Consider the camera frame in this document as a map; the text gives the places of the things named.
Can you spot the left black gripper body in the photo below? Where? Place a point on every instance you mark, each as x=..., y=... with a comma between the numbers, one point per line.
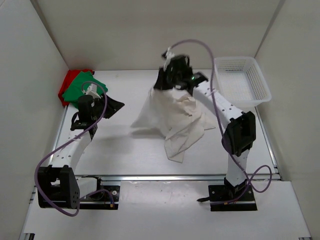
x=99, y=103

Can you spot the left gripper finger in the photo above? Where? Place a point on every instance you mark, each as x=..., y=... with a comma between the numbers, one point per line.
x=110, y=111
x=113, y=104

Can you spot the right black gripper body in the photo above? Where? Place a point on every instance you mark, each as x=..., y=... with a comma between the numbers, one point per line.
x=176, y=79

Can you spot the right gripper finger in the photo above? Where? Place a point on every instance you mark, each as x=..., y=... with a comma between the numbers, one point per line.
x=165, y=73
x=162, y=84

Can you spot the green t-shirt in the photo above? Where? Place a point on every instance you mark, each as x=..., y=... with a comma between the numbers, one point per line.
x=75, y=89

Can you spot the white t-shirt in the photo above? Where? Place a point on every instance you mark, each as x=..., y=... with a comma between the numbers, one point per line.
x=179, y=120

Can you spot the red t-shirt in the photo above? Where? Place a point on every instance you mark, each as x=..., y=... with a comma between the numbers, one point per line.
x=68, y=79

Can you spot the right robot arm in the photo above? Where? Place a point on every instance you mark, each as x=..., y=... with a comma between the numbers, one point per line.
x=238, y=127

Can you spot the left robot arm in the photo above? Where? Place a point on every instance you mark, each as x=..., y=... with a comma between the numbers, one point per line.
x=57, y=185

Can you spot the white plastic basket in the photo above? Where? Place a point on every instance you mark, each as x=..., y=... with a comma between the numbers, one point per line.
x=240, y=80

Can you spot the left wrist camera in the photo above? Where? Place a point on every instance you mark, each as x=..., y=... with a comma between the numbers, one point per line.
x=87, y=104

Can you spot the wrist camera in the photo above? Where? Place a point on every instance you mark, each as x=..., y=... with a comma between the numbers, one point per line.
x=175, y=63
x=87, y=104

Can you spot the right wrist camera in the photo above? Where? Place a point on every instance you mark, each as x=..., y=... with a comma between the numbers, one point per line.
x=175, y=63

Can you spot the aluminium rail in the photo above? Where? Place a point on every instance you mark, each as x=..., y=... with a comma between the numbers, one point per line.
x=163, y=178

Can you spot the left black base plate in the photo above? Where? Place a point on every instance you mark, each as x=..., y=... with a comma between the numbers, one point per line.
x=102, y=200

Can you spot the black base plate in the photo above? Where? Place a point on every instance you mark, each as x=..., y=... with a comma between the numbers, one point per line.
x=102, y=200
x=220, y=199

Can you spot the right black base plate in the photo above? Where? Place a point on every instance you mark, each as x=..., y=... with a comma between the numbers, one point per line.
x=220, y=199

